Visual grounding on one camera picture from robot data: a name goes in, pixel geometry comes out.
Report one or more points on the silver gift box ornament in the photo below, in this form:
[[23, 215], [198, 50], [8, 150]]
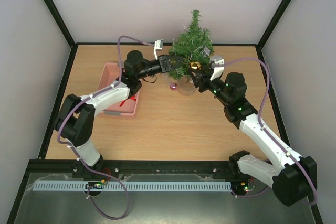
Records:
[[206, 52]]

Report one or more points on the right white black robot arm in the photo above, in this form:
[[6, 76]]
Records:
[[291, 176]]

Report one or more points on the black frame rail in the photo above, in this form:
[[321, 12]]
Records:
[[213, 169]]

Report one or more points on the pink bauble ornament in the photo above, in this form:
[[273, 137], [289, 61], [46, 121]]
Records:
[[173, 86]]

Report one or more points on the gold bauble ornament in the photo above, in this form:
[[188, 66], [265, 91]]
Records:
[[195, 65]]

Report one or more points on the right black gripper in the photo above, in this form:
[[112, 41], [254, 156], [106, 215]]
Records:
[[199, 79]]

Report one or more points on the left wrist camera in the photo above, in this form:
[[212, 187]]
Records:
[[158, 46]]

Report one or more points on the clear led string lights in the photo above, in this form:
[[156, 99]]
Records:
[[189, 46]]

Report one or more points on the red ribbon bow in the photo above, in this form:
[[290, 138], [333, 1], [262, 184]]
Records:
[[128, 101]]

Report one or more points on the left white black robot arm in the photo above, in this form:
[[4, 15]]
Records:
[[74, 122]]

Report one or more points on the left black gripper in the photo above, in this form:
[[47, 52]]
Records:
[[164, 62]]

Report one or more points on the light blue cable duct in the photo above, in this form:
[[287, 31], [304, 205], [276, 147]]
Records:
[[134, 186]]

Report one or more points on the small green christmas tree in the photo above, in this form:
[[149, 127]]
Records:
[[185, 84]]

